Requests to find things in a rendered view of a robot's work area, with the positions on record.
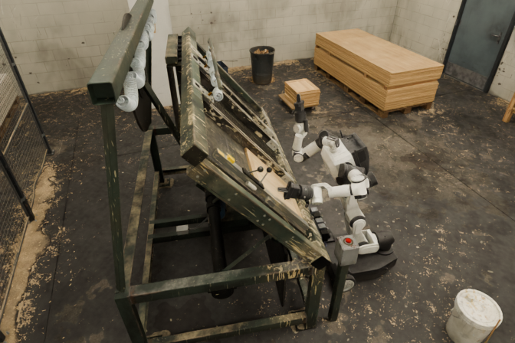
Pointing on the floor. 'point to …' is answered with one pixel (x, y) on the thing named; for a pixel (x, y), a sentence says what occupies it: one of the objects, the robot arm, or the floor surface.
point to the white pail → (473, 317)
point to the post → (337, 292)
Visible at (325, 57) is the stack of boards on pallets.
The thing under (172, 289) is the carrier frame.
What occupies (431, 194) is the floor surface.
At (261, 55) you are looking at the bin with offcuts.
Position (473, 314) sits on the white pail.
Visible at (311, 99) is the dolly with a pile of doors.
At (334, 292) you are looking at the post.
